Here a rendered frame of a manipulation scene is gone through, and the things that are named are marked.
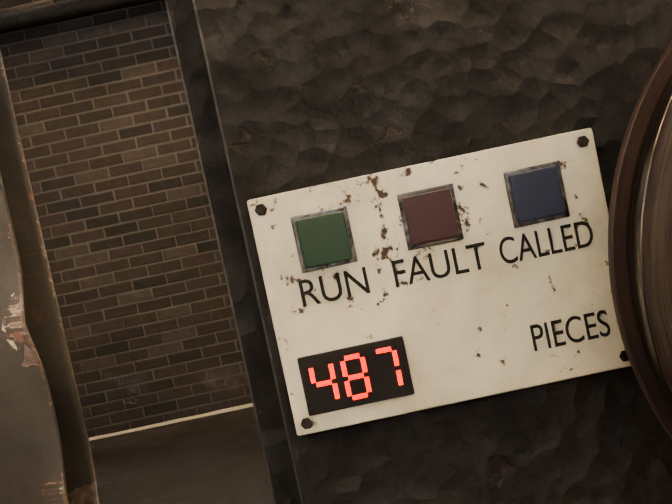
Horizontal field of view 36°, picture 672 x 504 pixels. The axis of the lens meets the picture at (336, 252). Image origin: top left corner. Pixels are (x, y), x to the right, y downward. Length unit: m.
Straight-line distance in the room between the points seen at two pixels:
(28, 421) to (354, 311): 2.65
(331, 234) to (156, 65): 6.13
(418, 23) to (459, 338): 0.24
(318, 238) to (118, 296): 6.15
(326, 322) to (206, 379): 6.11
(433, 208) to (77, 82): 6.25
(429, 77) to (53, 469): 2.71
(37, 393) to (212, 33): 2.62
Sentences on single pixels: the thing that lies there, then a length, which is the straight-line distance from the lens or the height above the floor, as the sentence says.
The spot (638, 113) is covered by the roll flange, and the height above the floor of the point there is 1.24.
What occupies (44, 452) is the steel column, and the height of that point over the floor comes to 0.64.
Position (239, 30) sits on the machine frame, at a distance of 0.79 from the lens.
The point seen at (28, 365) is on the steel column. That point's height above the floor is 0.92.
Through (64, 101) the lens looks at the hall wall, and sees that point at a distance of 6.96.
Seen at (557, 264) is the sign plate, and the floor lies 1.15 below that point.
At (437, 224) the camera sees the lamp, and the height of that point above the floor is 1.19.
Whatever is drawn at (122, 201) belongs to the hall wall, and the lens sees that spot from 6.85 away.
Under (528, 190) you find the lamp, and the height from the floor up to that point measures 1.20.
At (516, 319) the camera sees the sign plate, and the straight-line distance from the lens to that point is 0.78.
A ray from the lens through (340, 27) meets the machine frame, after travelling 0.79.
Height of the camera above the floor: 1.23
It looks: 3 degrees down
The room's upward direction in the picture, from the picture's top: 12 degrees counter-clockwise
